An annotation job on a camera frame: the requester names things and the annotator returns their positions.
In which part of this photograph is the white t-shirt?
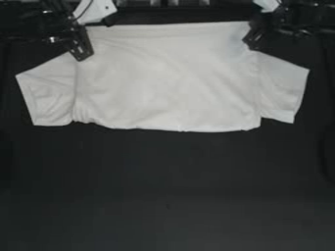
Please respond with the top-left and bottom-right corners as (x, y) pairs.
(15, 21), (311, 133)

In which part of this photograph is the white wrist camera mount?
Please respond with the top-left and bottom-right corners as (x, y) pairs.
(71, 0), (119, 25)
(252, 0), (282, 14)

